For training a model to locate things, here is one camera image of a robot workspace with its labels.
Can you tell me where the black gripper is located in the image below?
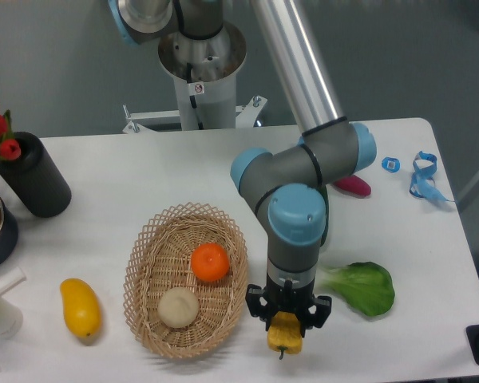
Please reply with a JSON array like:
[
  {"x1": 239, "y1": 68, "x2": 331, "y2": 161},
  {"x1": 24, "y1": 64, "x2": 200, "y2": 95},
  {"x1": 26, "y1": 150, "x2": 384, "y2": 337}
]
[{"x1": 245, "y1": 276, "x2": 332, "y2": 338}]

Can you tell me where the yellow bell pepper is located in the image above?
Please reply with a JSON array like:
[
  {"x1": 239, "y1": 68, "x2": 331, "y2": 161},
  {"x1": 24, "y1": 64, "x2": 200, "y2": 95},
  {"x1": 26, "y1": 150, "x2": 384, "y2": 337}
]
[{"x1": 267, "y1": 311, "x2": 303, "y2": 360}]

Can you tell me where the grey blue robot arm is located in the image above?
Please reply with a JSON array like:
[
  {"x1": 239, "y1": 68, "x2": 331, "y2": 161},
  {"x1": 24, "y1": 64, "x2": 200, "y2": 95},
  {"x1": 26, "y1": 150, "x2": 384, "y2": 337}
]
[{"x1": 109, "y1": 1, "x2": 376, "y2": 334}]

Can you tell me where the green bok choy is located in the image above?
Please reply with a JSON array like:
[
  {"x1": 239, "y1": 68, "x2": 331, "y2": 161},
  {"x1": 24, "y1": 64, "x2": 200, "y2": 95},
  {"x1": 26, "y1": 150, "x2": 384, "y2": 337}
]
[{"x1": 316, "y1": 262, "x2": 396, "y2": 318}]

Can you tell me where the orange fruit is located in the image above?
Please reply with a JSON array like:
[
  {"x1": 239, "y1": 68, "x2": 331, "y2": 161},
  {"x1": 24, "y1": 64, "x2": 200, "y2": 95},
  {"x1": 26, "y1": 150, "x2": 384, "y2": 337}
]
[{"x1": 190, "y1": 243, "x2": 230, "y2": 282}]

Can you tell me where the woven wicker basket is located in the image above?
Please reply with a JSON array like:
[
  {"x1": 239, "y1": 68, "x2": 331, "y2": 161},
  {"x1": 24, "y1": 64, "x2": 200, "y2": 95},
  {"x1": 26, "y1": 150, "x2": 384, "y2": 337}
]
[{"x1": 124, "y1": 203, "x2": 248, "y2": 358}]

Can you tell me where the white steamed bun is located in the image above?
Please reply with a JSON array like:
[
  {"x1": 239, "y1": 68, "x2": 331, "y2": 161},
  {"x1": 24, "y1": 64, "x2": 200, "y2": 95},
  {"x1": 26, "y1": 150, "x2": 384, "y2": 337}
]
[{"x1": 157, "y1": 287, "x2": 200, "y2": 329}]

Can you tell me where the green cucumber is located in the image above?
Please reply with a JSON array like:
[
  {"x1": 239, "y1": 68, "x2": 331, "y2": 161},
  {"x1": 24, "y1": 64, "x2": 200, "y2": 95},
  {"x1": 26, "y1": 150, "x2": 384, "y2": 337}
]
[{"x1": 319, "y1": 185, "x2": 330, "y2": 247}]

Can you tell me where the magenta sweet potato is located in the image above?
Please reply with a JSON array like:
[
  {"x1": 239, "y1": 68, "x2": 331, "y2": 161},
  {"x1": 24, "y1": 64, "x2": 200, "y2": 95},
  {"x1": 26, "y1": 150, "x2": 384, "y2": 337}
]
[{"x1": 333, "y1": 176, "x2": 371, "y2": 198}]

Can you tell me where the blue round tag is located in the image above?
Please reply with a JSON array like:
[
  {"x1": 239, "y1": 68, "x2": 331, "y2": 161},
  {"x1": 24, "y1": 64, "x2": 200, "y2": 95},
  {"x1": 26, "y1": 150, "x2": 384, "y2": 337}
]
[{"x1": 382, "y1": 156, "x2": 401, "y2": 173}]

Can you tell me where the yellow mango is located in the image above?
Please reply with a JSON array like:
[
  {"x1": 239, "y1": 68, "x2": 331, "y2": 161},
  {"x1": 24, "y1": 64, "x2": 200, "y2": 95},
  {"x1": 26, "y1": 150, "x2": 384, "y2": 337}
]
[{"x1": 60, "y1": 278, "x2": 102, "y2": 338}]

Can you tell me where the small white block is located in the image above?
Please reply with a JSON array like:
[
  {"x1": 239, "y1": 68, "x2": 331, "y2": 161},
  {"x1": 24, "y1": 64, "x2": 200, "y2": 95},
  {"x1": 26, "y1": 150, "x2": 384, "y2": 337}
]
[{"x1": 0, "y1": 267, "x2": 26, "y2": 295}]

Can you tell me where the black cylindrical vase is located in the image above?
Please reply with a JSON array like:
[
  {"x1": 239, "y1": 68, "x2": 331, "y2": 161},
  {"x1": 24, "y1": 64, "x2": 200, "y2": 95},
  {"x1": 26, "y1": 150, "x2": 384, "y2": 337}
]
[{"x1": 0, "y1": 132, "x2": 72, "y2": 218}]

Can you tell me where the white plastic bottle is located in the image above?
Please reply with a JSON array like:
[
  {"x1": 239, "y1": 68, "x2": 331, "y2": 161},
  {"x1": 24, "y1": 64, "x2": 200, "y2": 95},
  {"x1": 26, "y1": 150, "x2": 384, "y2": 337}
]
[{"x1": 0, "y1": 296, "x2": 23, "y2": 339}]

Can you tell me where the blue ribbon lanyard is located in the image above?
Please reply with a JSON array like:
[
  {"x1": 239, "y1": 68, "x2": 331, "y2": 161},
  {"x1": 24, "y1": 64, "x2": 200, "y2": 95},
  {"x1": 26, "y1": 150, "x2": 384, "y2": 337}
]
[{"x1": 297, "y1": 135, "x2": 456, "y2": 203}]

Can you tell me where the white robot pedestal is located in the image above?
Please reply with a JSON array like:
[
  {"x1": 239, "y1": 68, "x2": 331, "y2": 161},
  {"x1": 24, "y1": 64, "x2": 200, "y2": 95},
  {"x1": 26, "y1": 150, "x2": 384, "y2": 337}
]
[{"x1": 123, "y1": 22, "x2": 267, "y2": 133}]

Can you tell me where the black pedestal cable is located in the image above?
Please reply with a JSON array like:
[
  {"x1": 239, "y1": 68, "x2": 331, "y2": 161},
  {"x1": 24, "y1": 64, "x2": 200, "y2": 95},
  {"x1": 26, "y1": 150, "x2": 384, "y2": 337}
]
[{"x1": 185, "y1": 62, "x2": 204, "y2": 130}]

